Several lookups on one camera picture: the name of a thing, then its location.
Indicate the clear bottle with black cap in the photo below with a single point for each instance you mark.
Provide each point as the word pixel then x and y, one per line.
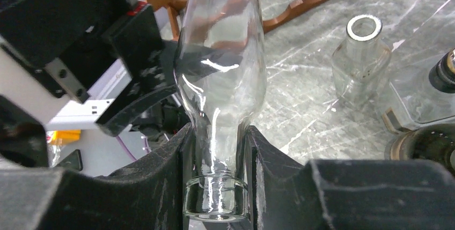
pixel 408 101

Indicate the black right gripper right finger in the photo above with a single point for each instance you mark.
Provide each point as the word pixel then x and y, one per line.
pixel 345 194

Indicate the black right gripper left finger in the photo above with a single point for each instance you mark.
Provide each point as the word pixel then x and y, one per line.
pixel 146 194

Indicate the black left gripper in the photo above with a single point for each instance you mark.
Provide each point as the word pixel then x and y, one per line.
pixel 58 43

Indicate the dark wine bottle behind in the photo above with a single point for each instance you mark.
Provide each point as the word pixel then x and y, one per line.
pixel 441 76

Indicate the small clear square bottle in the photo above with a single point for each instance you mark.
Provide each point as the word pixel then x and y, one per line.
pixel 360 61

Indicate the dark green wine bottle front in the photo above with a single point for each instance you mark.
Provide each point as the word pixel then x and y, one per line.
pixel 434 143

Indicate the clear glass wine bottle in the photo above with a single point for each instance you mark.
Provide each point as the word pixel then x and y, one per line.
pixel 220 72

